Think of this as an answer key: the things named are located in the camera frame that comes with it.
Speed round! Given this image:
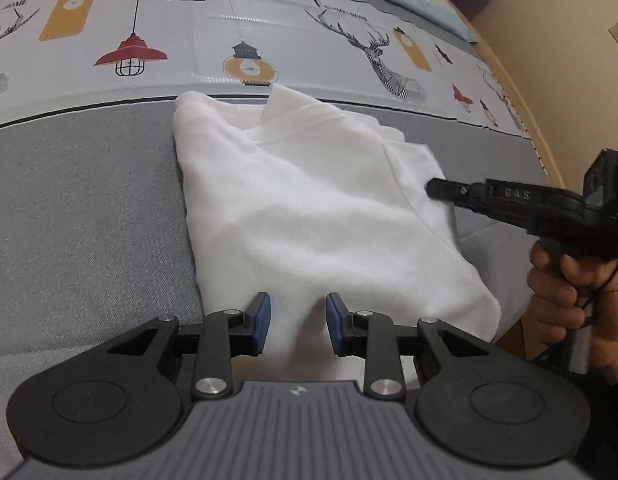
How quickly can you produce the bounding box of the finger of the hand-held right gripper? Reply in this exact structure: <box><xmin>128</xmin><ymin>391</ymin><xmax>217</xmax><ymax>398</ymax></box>
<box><xmin>425</xmin><ymin>177</ymin><xmax>586</xmax><ymax>236</ymax></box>

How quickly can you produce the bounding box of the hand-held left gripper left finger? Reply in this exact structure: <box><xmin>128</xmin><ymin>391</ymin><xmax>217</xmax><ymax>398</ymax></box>
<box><xmin>106</xmin><ymin>291</ymin><xmax>272</xmax><ymax>402</ymax></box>

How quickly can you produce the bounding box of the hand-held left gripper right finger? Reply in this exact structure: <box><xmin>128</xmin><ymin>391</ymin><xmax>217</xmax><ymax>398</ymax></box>
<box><xmin>325</xmin><ymin>292</ymin><xmax>483</xmax><ymax>402</ymax></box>

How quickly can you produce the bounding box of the white shirt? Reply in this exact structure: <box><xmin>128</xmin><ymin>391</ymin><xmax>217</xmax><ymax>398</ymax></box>
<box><xmin>171</xmin><ymin>85</ymin><xmax>502</xmax><ymax>386</ymax></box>

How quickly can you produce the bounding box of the person's right hand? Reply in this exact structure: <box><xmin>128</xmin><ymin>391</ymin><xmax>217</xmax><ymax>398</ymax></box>
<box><xmin>528</xmin><ymin>237</ymin><xmax>618</xmax><ymax>387</ymax></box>

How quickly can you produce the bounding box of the grey lamp print bed sheet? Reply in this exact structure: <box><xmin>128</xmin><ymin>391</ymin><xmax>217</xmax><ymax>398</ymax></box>
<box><xmin>0</xmin><ymin>0</ymin><xmax>564</xmax><ymax>476</ymax></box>

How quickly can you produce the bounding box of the thin black cable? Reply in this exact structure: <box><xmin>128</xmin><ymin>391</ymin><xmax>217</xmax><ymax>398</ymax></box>
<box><xmin>534</xmin><ymin>255</ymin><xmax>618</xmax><ymax>361</ymax></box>

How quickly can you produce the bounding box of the wooden bed frame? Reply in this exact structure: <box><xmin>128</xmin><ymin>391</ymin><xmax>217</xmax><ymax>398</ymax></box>
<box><xmin>439</xmin><ymin>0</ymin><xmax>566</xmax><ymax>188</ymax></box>

